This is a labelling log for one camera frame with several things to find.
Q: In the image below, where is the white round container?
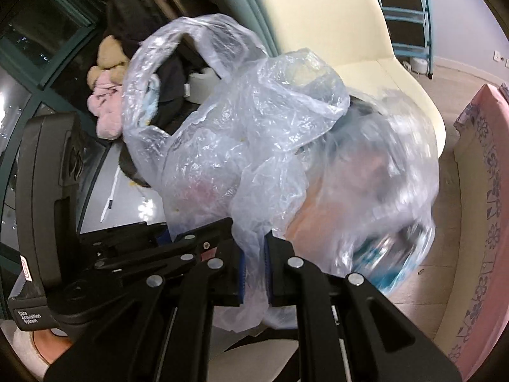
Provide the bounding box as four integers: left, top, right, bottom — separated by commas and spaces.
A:
185, 66, 223, 106

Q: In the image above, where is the long white pen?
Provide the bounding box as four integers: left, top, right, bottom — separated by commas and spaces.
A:
101, 169, 120, 223

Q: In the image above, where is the pink fluffy cloth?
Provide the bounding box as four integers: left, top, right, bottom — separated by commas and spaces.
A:
87, 69, 128, 140

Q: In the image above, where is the pink floral mattress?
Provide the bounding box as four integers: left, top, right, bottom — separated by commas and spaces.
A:
433, 81, 509, 382

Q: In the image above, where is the white blue printed bag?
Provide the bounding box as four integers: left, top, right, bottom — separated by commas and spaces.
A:
145, 75, 162, 124

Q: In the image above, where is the blue metal rack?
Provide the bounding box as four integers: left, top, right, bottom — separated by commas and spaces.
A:
364, 0, 434, 80

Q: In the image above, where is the brown fluffy mat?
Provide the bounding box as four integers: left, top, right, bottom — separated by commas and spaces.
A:
118, 139, 154, 188

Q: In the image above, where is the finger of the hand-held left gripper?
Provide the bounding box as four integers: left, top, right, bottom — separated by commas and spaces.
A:
94, 217, 234, 284
79, 222, 172, 266

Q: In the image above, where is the teal ribbed column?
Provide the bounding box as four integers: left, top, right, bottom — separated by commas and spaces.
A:
215, 0, 279, 58

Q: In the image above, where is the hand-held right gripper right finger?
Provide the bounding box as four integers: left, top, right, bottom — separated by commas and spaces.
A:
265, 233, 463, 382

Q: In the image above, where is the cream chair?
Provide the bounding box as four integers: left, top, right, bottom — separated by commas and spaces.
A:
254, 0, 446, 160

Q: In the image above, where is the person's left forearm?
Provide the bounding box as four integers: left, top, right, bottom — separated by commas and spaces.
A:
32, 324, 76, 364

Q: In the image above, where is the white floor device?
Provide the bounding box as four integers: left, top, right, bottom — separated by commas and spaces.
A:
401, 58, 430, 74

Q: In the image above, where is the clear plastic bag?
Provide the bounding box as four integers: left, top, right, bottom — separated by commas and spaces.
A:
121, 14, 440, 333

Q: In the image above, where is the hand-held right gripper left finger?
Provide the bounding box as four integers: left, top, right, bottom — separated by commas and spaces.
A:
43, 246, 245, 382

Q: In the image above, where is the teal window frame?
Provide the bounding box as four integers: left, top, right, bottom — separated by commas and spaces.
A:
0, 0, 108, 247

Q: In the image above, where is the beige fluffy cloth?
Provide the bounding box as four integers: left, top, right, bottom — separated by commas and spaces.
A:
87, 36, 130, 88

